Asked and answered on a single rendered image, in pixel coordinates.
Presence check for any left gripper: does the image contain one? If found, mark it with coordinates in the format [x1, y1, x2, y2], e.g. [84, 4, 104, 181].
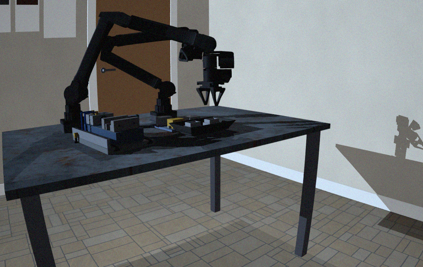
[179, 46, 205, 62]

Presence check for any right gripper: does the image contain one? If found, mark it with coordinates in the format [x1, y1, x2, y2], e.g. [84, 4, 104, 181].
[196, 68, 225, 106]

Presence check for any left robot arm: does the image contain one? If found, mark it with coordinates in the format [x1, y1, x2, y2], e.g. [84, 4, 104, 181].
[100, 32, 177, 116]

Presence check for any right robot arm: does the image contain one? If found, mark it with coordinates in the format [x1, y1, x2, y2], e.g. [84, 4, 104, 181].
[60, 11, 234, 125]

